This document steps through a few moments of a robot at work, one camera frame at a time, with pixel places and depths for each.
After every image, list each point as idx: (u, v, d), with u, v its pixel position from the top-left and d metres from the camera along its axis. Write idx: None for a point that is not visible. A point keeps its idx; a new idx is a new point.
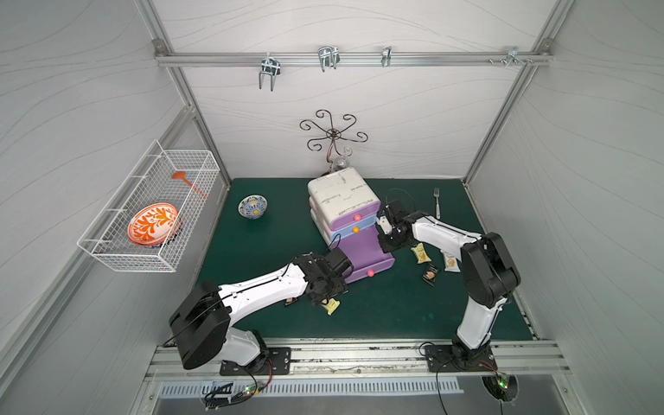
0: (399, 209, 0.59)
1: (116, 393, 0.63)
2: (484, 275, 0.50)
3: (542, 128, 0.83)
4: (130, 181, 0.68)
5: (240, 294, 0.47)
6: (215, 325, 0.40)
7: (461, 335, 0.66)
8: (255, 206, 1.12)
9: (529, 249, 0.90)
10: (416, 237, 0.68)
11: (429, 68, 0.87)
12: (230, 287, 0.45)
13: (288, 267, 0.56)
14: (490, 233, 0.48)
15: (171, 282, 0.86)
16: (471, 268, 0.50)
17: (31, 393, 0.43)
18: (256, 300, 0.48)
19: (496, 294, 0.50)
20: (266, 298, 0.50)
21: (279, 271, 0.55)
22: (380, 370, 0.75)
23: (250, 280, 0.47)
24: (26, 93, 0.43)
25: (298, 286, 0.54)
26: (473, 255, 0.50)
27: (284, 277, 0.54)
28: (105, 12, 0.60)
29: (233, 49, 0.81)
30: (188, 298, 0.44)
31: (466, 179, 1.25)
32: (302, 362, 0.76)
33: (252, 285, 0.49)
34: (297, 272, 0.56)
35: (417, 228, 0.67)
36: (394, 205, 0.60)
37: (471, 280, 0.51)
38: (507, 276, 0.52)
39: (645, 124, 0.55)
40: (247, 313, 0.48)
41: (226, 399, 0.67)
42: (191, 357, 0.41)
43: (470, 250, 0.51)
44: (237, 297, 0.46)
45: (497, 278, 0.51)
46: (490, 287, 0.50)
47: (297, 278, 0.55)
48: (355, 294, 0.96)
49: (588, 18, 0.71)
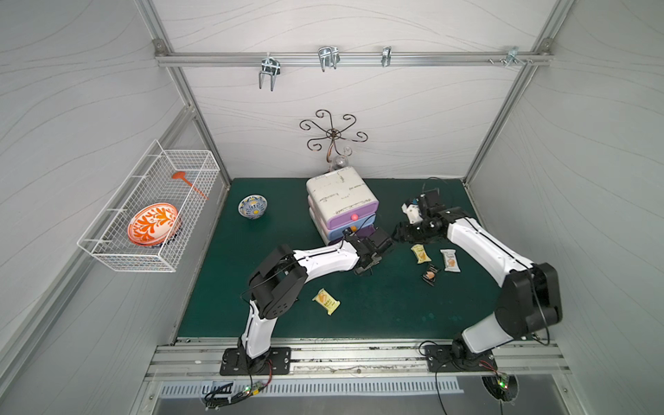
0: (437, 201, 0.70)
1: (116, 393, 0.63)
2: (526, 309, 0.44)
3: (542, 128, 0.83)
4: (129, 182, 0.68)
5: (310, 258, 0.54)
6: (292, 284, 0.47)
7: (464, 336, 0.66)
8: (255, 206, 1.12)
9: (529, 249, 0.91)
10: (449, 237, 0.61)
11: (429, 69, 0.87)
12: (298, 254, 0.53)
13: (343, 243, 0.63)
14: (544, 264, 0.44)
15: (170, 281, 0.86)
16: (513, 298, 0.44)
17: (31, 392, 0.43)
18: (323, 265, 0.55)
19: (533, 329, 0.45)
20: (330, 265, 0.57)
21: (336, 245, 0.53)
22: (380, 370, 0.75)
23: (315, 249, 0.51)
24: (26, 93, 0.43)
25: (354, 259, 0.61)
26: (520, 287, 0.44)
27: (341, 249, 0.61)
28: (105, 12, 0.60)
29: (233, 49, 0.81)
30: (268, 259, 0.51)
31: (466, 179, 1.25)
32: (302, 362, 0.76)
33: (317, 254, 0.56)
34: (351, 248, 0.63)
35: (453, 231, 0.59)
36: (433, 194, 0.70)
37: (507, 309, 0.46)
38: (552, 313, 0.46)
39: (645, 124, 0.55)
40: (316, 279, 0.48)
41: (226, 399, 0.67)
42: (270, 309, 0.48)
43: (518, 280, 0.45)
44: (308, 260, 0.53)
45: (538, 315, 0.46)
46: (528, 322, 0.45)
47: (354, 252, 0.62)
48: (355, 293, 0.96)
49: (588, 18, 0.71)
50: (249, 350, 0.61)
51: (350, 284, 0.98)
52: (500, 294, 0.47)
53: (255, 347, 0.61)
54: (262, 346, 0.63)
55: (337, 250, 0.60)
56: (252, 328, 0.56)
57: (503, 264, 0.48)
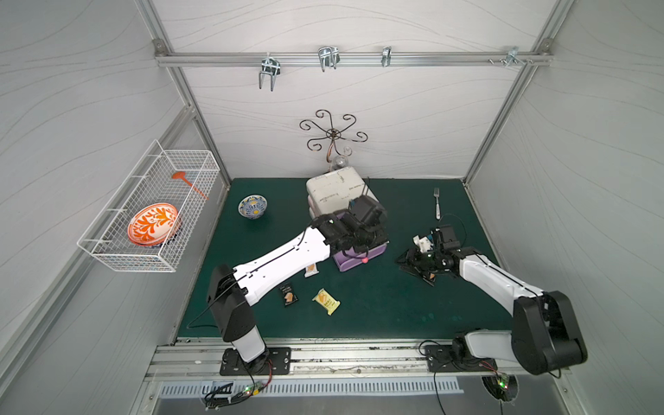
0: (450, 237, 0.71)
1: (116, 393, 0.63)
2: (538, 340, 0.43)
3: (542, 128, 0.83)
4: (129, 181, 0.68)
5: (257, 271, 0.45)
6: (234, 308, 0.40)
7: (468, 339, 0.65)
8: (255, 207, 1.12)
9: (529, 249, 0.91)
10: (462, 273, 0.62)
11: (429, 69, 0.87)
12: (248, 265, 0.46)
13: (303, 237, 0.51)
14: (556, 293, 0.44)
15: (170, 281, 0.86)
16: (524, 328, 0.44)
17: (32, 392, 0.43)
18: (273, 276, 0.46)
19: (551, 365, 0.42)
20: (284, 271, 0.47)
21: (296, 240, 0.50)
22: (380, 369, 0.75)
23: (264, 257, 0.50)
24: (26, 93, 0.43)
25: (316, 253, 0.50)
26: (529, 313, 0.43)
27: (301, 246, 0.49)
28: (105, 11, 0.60)
29: (233, 49, 0.81)
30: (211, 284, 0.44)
31: (466, 179, 1.25)
32: (302, 362, 0.76)
33: (268, 262, 0.46)
34: (316, 240, 0.50)
35: (464, 265, 0.61)
36: (445, 228, 0.71)
37: (522, 341, 0.44)
38: (569, 346, 0.43)
39: (645, 124, 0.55)
40: (268, 290, 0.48)
41: (226, 399, 0.67)
42: (227, 334, 0.44)
43: (526, 306, 0.44)
44: (253, 275, 0.44)
45: (553, 347, 0.43)
46: (544, 355, 0.42)
47: (316, 246, 0.49)
48: (355, 293, 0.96)
49: (588, 18, 0.71)
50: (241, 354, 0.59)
51: (350, 284, 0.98)
52: (513, 327, 0.46)
53: (245, 352, 0.60)
54: (256, 350, 0.62)
55: (293, 251, 0.48)
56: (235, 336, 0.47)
57: (513, 293, 0.48)
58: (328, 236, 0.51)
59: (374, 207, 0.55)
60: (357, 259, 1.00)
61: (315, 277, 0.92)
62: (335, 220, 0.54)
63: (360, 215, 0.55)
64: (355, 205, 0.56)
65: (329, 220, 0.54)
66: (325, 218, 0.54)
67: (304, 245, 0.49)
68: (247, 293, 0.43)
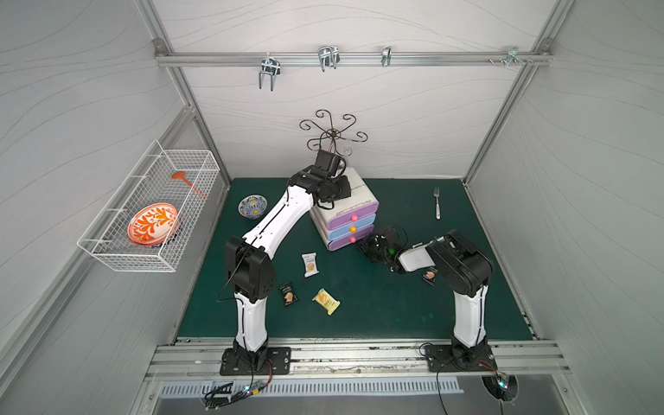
0: (392, 240, 0.81)
1: (116, 393, 0.63)
2: (452, 264, 0.55)
3: (542, 127, 0.83)
4: (129, 181, 0.68)
5: (264, 231, 0.52)
6: (259, 264, 0.47)
7: (457, 335, 0.66)
8: (255, 206, 1.12)
9: (529, 249, 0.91)
10: (405, 268, 0.75)
11: (428, 69, 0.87)
12: (254, 230, 0.52)
13: (289, 194, 0.58)
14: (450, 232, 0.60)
15: (170, 281, 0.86)
16: (442, 263, 0.55)
17: (31, 392, 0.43)
18: (278, 230, 0.53)
19: (472, 278, 0.53)
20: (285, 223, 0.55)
21: (284, 198, 0.58)
22: (380, 369, 0.75)
23: (264, 220, 0.54)
24: (25, 93, 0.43)
25: (304, 202, 0.59)
26: (437, 249, 0.58)
27: (290, 201, 0.57)
28: (105, 12, 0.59)
29: (233, 49, 0.81)
30: (227, 256, 0.50)
31: (466, 180, 1.25)
32: (302, 362, 0.76)
33: (269, 222, 0.53)
34: (300, 192, 0.58)
35: (403, 259, 0.74)
36: (389, 233, 0.79)
37: (449, 275, 0.55)
38: (475, 260, 0.56)
39: (646, 124, 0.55)
40: (278, 243, 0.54)
41: (226, 399, 0.67)
42: (259, 290, 0.51)
43: (434, 245, 0.58)
44: (263, 234, 0.51)
45: (466, 264, 0.55)
46: (462, 272, 0.54)
47: (302, 196, 0.58)
48: (355, 293, 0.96)
49: (587, 18, 0.71)
50: (247, 345, 0.62)
51: (350, 284, 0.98)
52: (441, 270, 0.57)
53: (258, 336, 0.64)
54: (265, 334, 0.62)
55: (286, 206, 0.56)
56: (246, 319, 0.58)
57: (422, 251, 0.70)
58: (309, 188, 0.59)
59: (337, 156, 0.67)
60: (347, 240, 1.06)
61: (314, 277, 0.92)
62: (308, 174, 0.62)
63: (326, 166, 0.65)
64: (317, 158, 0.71)
65: (303, 175, 0.62)
66: (299, 175, 0.62)
67: (292, 200, 0.57)
68: (265, 248, 0.50)
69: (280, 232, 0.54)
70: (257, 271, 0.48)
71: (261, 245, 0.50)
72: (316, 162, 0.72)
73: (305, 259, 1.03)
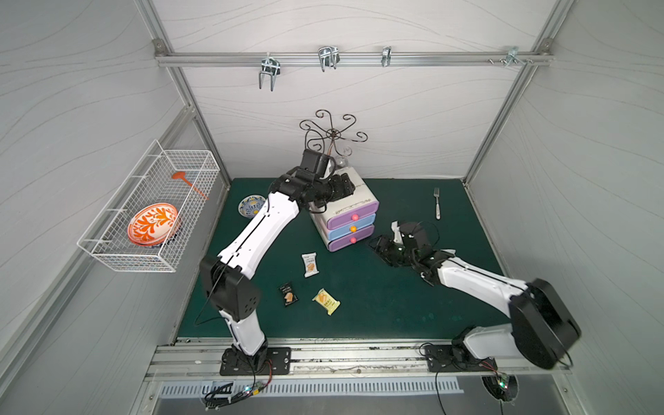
0: (422, 241, 0.68)
1: (116, 394, 0.63)
2: (545, 337, 0.43)
3: (542, 127, 0.83)
4: (129, 181, 0.68)
5: (242, 247, 0.47)
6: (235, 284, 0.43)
7: (468, 344, 0.64)
8: (255, 207, 1.12)
9: (529, 249, 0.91)
10: (443, 282, 0.62)
11: (428, 69, 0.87)
12: (230, 246, 0.47)
13: (269, 204, 0.52)
14: (536, 281, 0.47)
15: (170, 281, 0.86)
16: (526, 328, 0.43)
17: (31, 393, 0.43)
18: (258, 246, 0.49)
19: (559, 354, 0.43)
20: (265, 238, 0.50)
21: (264, 209, 0.52)
22: (380, 370, 0.75)
23: (242, 234, 0.49)
24: (25, 93, 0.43)
25: (286, 213, 0.53)
26: (526, 310, 0.44)
27: (271, 212, 0.51)
28: (105, 12, 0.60)
29: (233, 49, 0.81)
30: (204, 277, 0.46)
31: (466, 179, 1.25)
32: (302, 362, 0.76)
33: (247, 237, 0.48)
34: (281, 201, 0.53)
35: (443, 273, 0.60)
36: (419, 232, 0.66)
37: (526, 341, 0.44)
38: (564, 329, 0.45)
39: (646, 124, 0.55)
40: (258, 259, 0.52)
41: (226, 399, 0.67)
42: (240, 309, 0.47)
43: (520, 305, 0.44)
44: (240, 252, 0.47)
45: (556, 337, 0.44)
46: (552, 348, 0.43)
47: (284, 207, 0.52)
48: (355, 293, 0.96)
49: (588, 18, 0.71)
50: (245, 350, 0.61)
51: (350, 284, 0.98)
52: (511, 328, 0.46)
53: (254, 340, 0.63)
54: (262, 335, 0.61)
55: (266, 218, 0.51)
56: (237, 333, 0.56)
57: (500, 294, 0.48)
58: (290, 195, 0.53)
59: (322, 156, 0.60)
60: (347, 241, 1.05)
61: (314, 277, 0.92)
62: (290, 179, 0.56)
63: (313, 169, 0.59)
64: (303, 158, 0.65)
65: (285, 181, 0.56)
66: (281, 180, 0.56)
67: (273, 209, 0.52)
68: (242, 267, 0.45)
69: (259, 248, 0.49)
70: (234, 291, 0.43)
71: (238, 264, 0.45)
72: (303, 162, 0.60)
73: (305, 259, 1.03)
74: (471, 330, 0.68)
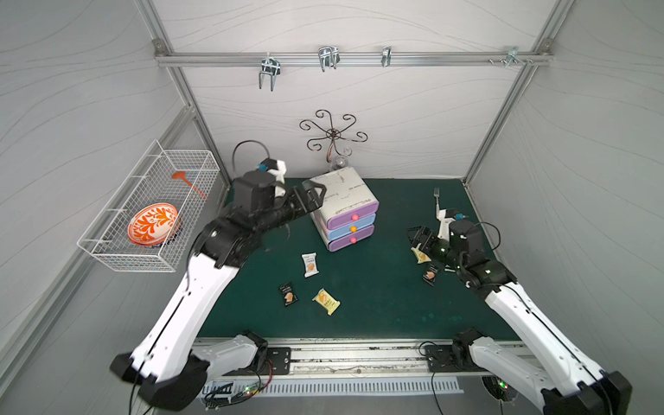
0: (475, 245, 0.56)
1: (116, 394, 0.63)
2: None
3: (542, 127, 0.83)
4: (129, 181, 0.68)
5: (157, 346, 0.37)
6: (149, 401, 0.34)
7: (475, 354, 0.63)
8: None
9: (529, 249, 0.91)
10: (490, 303, 0.52)
11: (428, 69, 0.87)
12: (143, 344, 0.37)
13: (188, 272, 0.40)
14: (618, 376, 0.40)
15: (170, 281, 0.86)
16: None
17: (31, 393, 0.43)
18: (176, 341, 0.38)
19: None
20: (187, 323, 0.39)
21: (185, 281, 0.39)
22: (380, 369, 0.75)
23: (158, 324, 0.38)
24: (26, 93, 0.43)
25: (211, 284, 0.40)
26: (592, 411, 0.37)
27: (190, 286, 0.39)
28: (105, 12, 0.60)
29: (233, 49, 0.81)
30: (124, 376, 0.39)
31: (466, 179, 1.25)
32: (302, 362, 0.76)
33: (163, 328, 0.37)
34: (206, 265, 0.40)
35: (500, 297, 0.50)
36: (474, 233, 0.55)
37: None
38: None
39: (646, 124, 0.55)
40: (184, 353, 0.40)
41: (226, 399, 0.67)
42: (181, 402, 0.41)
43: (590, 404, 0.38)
44: (156, 352, 0.36)
45: None
46: None
47: (207, 274, 0.39)
48: (356, 293, 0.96)
49: (588, 18, 0.71)
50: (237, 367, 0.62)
51: (350, 284, 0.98)
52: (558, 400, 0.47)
53: (242, 356, 0.60)
54: (251, 347, 0.63)
55: (186, 297, 0.38)
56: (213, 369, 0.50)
57: (566, 368, 0.41)
58: (221, 247, 0.40)
59: (256, 186, 0.43)
60: (347, 241, 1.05)
61: (314, 277, 0.92)
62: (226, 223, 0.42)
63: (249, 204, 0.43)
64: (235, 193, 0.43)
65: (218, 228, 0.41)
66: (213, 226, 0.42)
67: (195, 280, 0.39)
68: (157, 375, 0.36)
69: (181, 340, 0.39)
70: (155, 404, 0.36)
71: (152, 373, 0.36)
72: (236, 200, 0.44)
73: (305, 259, 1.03)
74: (481, 339, 0.66)
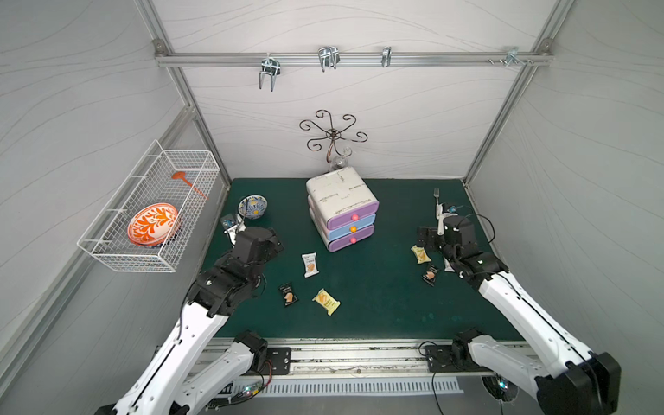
0: (469, 238, 0.58)
1: (115, 394, 0.63)
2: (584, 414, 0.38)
3: (542, 128, 0.83)
4: (130, 181, 0.68)
5: (143, 396, 0.38)
6: None
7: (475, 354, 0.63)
8: (255, 206, 1.12)
9: (529, 249, 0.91)
10: (483, 291, 0.54)
11: (428, 69, 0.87)
12: (128, 395, 0.38)
13: (181, 320, 0.42)
14: (604, 355, 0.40)
15: (170, 282, 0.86)
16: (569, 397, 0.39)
17: (31, 393, 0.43)
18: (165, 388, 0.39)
19: None
20: (176, 372, 0.40)
21: (176, 329, 0.41)
22: (380, 369, 0.75)
23: (144, 373, 0.39)
24: (25, 93, 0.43)
25: (203, 332, 0.42)
26: (579, 386, 0.38)
27: (183, 333, 0.41)
28: (105, 12, 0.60)
29: (233, 49, 0.81)
30: None
31: (466, 180, 1.25)
32: (302, 362, 0.76)
33: (151, 378, 0.38)
34: (199, 313, 0.42)
35: (490, 284, 0.52)
36: (465, 226, 0.57)
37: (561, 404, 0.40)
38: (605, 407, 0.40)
39: (647, 124, 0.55)
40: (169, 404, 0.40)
41: (226, 399, 0.67)
42: None
43: (577, 379, 0.39)
44: (141, 403, 0.37)
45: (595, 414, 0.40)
46: None
47: (198, 322, 0.41)
48: (356, 293, 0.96)
49: (588, 18, 0.71)
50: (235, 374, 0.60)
51: (350, 284, 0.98)
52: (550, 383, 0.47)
53: (238, 368, 0.60)
54: (245, 357, 0.62)
55: (176, 346, 0.40)
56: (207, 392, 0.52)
57: (554, 349, 0.42)
58: (215, 296, 0.43)
59: (256, 240, 0.48)
60: (347, 241, 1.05)
61: (314, 278, 0.92)
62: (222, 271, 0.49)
63: (247, 257, 0.48)
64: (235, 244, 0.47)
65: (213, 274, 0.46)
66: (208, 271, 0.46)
67: (188, 329, 0.41)
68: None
69: (169, 391, 0.40)
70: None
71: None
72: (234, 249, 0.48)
73: (305, 259, 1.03)
74: (480, 336, 0.67)
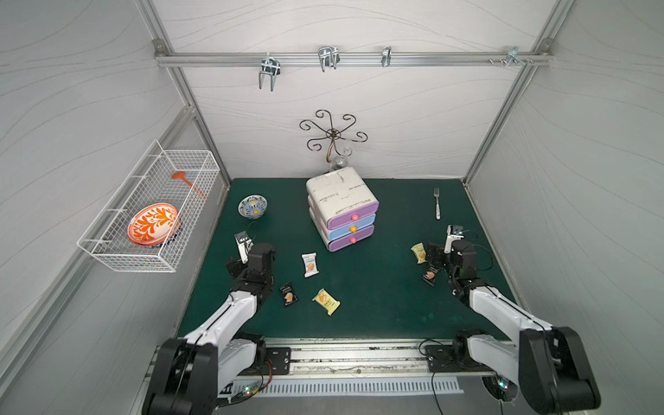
0: (468, 262, 0.67)
1: (115, 393, 0.63)
2: (542, 375, 0.41)
3: (542, 127, 0.83)
4: (129, 182, 0.68)
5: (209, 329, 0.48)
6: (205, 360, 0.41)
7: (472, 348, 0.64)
8: (255, 207, 1.12)
9: (529, 249, 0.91)
10: (472, 303, 0.62)
11: (428, 69, 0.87)
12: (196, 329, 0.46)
13: (233, 295, 0.60)
14: (565, 328, 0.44)
15: (171, 282, 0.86)
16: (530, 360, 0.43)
17: (31, 392, 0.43)
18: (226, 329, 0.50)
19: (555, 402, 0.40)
20: (232, 322, 0.52)
21: (229, 300, 0.58)
22: (380, 370, 0.75)
23: (208, 319, 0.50)
24: (26, 93, 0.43)
25: (252, 301, 0.59)
26: (534, 345, 0.43)
27: (235, 303, 0.57)
28: (105, 13, 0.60)
29: (233, 49, 0.81)
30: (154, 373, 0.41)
31: (466, 179, 1.25)
32: (302, 362, 0.76)
33: (214, 321, 0.51)
34: (244, 295, 0.60)
35: (474, 294, 0.61)
36: (467, 252, 0.66)
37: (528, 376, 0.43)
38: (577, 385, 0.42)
39: (646, 124, 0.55)
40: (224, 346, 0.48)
41: (226, 399, 0.67)
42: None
43: (533, 338, 0.44)
44: (208, 333, 0.47)
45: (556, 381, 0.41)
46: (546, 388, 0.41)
47: (247, 297, 0.59)
48: (355, 293, 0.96)
49: (588, 18, 0.71)
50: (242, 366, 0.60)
51: (350, 284, 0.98)
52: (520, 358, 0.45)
53: (244, 357, 0.61)
54: (251, 345, 0.64)
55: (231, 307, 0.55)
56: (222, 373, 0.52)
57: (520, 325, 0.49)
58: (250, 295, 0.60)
59: (263, 252, 0.66)
60: (347, 241, 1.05)
61: (314, 278, 0.92)
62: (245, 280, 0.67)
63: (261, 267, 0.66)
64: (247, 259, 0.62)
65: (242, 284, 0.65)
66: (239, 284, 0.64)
67: (239, 301, 0.58)
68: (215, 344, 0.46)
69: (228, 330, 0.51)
70: (207, 372, 0.41)
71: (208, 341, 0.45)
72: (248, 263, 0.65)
73: (305, 259, 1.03)
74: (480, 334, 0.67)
